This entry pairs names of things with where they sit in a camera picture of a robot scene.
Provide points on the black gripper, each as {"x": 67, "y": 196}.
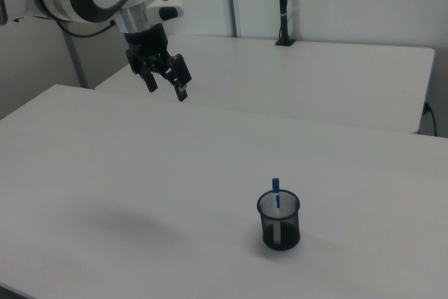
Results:
{"x": 147, "y": 45}

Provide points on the white marker with blue cap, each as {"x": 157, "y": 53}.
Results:
{"x": 276, "y": 187}

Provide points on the white rear table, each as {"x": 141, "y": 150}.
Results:
{"x": 297, "y": 78}

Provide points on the black pole with clamp base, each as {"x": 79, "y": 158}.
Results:
{"x": 283, "y": 1}

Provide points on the black mesh pen cup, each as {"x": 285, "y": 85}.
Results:
{"x": 281, "y": 232}

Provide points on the grey metal frame leg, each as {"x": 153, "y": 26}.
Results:
{"x": 75, "y": 61}

